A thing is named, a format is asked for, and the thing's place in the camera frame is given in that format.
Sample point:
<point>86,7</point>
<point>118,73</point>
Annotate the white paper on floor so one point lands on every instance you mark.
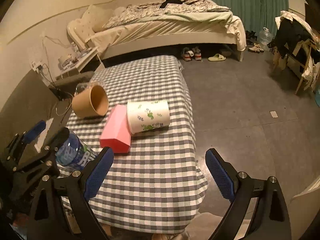
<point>273,114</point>

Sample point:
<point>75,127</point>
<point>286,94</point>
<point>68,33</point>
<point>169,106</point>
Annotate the bed with cream sheets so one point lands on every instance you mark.
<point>137,27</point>

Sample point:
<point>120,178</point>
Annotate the green slipper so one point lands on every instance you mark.
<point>216,58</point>

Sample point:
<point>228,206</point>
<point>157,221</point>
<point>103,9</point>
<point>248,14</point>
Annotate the white green floral paper cup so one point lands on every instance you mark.
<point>144,116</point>

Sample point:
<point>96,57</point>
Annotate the large water jug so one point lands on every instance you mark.
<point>265,36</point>

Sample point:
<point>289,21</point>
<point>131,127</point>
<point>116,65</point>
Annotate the teal laundry basket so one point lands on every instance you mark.
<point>317,96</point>

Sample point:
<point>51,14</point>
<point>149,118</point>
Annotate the white shoes by curtain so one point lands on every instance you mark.
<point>256,48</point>

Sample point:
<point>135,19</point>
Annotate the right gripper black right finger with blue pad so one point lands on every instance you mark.
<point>270,219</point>

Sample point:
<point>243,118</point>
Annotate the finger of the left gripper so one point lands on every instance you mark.
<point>34,132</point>
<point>58,137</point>

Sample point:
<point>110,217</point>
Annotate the white nightstand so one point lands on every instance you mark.
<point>82,61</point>

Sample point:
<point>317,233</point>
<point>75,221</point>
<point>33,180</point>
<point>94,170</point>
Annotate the black garment on bed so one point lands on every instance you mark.
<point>166,2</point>

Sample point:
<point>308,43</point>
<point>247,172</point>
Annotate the sneaker under bed right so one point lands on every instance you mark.
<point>197,54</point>

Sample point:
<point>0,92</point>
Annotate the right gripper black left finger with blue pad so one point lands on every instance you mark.
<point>47,216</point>

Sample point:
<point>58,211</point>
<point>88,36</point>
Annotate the pink hexagonal cup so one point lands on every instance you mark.
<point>116,133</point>

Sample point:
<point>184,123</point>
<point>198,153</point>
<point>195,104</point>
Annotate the brown kraft paper cup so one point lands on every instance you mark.
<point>93,101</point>

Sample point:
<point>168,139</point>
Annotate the sneaker under bed left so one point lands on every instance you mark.
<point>187,54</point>

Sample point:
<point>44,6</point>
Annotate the chair piled with clothes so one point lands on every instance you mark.
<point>296,39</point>

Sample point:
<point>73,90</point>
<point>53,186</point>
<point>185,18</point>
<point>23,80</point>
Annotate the sneaker under bed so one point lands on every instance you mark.
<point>197,54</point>
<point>187,54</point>

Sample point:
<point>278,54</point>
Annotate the blue transparent plastic cup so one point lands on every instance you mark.
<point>74,153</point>

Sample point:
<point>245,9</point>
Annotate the grey white checkered tablecloth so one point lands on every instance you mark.
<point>157,187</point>

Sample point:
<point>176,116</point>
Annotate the black television screen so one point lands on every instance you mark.
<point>312,15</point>

